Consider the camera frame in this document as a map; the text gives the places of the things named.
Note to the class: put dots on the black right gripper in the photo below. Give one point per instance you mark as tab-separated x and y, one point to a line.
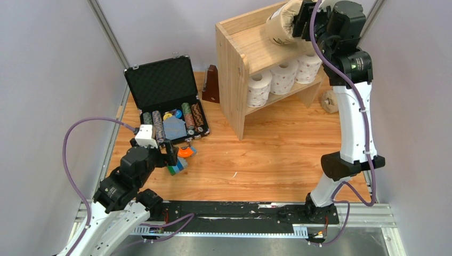
305	15

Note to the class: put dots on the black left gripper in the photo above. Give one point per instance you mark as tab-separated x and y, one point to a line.
170	158

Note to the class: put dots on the brown paper roll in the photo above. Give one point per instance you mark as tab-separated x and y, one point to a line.
279	26
329	101

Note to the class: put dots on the white floral paper roll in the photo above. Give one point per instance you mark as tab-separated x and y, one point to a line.
283	76
258	89
308	67

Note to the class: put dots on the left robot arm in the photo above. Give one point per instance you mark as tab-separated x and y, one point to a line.
118	204

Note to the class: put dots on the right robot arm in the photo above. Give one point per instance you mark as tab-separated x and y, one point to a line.
334	32

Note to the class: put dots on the light wooden two-tier shelf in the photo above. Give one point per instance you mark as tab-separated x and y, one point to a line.
244	50

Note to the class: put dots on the green blue block stack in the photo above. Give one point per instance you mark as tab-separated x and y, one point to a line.
180	166

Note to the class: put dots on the orange tape measure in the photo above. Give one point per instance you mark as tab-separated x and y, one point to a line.
186	152

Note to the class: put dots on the black poker chip case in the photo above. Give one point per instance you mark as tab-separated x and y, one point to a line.
165	85

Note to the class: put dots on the dark brown wooden metronome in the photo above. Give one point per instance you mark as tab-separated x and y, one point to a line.
210	90

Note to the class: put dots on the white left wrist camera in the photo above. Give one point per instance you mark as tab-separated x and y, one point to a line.
145	136

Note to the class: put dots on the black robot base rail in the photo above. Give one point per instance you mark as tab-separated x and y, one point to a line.
245	218

